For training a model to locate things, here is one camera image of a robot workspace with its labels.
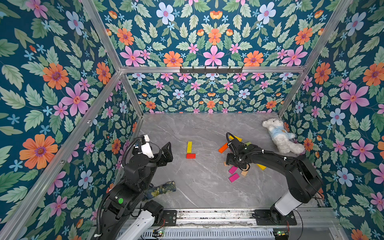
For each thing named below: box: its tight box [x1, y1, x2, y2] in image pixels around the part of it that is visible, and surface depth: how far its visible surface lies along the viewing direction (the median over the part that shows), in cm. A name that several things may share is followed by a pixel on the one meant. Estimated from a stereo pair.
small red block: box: [186, 153, 197, 159], surface depth 98 cm
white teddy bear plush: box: [262, 118, 305, 154], surface depth 99 cm
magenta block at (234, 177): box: [228, 173, 240, 183], surface depth 90 cm
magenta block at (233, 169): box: [228, 165, 238, 175], surface depth 91 cm
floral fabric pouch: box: [143, 181, 176, 200], surface depth 82 cm
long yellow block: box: [186, 141, 193, 154], surface depth 103 cm
